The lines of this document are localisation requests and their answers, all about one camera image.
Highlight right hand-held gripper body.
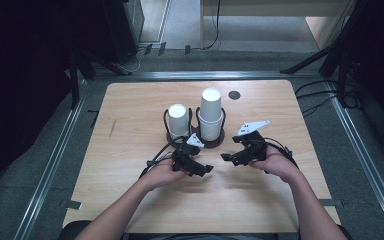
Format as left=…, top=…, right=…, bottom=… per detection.
left=232, top=119, right=271, bottom=164

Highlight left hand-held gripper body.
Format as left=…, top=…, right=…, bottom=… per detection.
left=171, top=133, right=205, bottom=173

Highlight black wire cup holder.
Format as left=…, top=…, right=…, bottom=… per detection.
left=162, top=106, right=227, bottom=150

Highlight white paper cup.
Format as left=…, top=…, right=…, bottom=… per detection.
left=167, top=103, right=190, bottom=140
left=197, top=114, right=225, bottom=142
left=199, top=87, right=223, bottom=124

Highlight person's left hand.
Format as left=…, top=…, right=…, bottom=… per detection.
left=139, top=158, right=191, bottom=192

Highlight person's right hand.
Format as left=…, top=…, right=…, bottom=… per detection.
left=249, top=146, right=304, bottom=184

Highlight black tape strip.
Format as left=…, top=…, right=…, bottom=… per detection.
left=86, top=108, right=100, bottom=130

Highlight black tripod stand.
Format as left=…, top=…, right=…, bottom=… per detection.
left=279, top=0, right=359, bottom=108

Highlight black metal stand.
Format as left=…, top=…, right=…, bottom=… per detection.
left=67, top=49, right=133, bottom=110

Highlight light wooden desk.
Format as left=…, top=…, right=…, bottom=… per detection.
left=199, top=0, right=358, bottom=51

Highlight black cabinet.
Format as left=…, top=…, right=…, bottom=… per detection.
left=100, top=0, right=145, bottom=65

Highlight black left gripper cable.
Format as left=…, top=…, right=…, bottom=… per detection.
left=139, top=135, right=188, bottom=179

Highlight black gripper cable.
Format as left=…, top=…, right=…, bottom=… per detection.
left=263, top=137, right=300, bottom=169
left=139, top=135, right=188, bottom=179

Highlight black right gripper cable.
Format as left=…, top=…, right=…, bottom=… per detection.
left=263, top=137, right=300, bottom=169

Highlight black floor cables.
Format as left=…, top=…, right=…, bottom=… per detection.
left=294, top=78, right=340, bottom=118

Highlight metal floor rail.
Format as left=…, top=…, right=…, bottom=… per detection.
left=322, top=79, right=384, bottom=240
left=92, top=70, right=322, bottom=81
left=12, top=79, right=88, bottom=240

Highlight white floor cable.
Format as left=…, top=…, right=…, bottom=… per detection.
left=122, top=46, right=148, bottom=73

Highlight black hanging cable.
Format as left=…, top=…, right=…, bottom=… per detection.
left=201, top=0, right=222, bottom=51

